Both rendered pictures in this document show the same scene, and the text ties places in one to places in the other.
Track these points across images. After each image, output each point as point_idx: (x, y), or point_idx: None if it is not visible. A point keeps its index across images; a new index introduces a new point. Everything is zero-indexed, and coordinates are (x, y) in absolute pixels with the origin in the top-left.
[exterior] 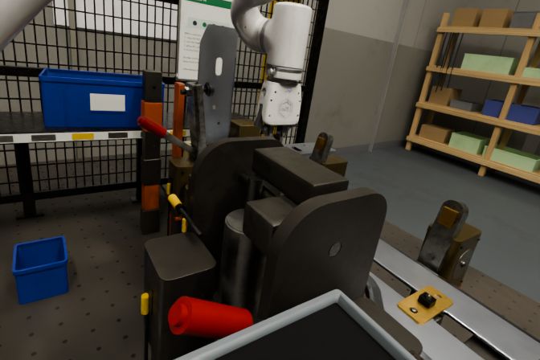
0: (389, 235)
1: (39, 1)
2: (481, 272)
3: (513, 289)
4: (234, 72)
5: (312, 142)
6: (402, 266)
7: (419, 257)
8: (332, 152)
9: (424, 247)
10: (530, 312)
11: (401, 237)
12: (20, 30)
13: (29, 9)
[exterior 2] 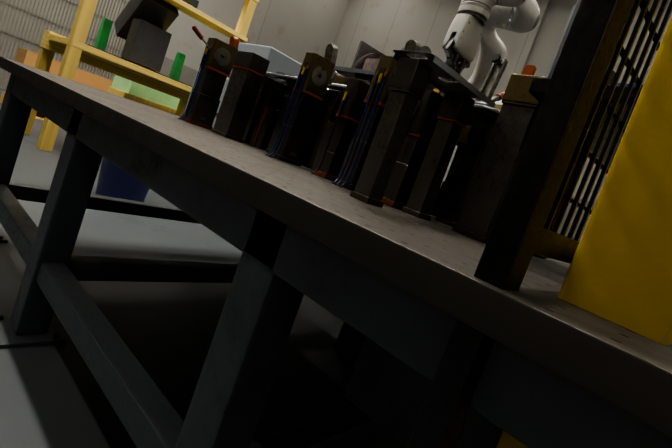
0: (213, 148)
1: (480, 56)
2: (110, 107)
3: (95, 100)
4: (568, 24)
5: (438, 58)
6: (344, 87)
7: (331, 82)
8: (397, 56)
9: (332, 76)
10: (118, 106)
11: (191, 140)
12: (481, 65)
13: (479, 59)
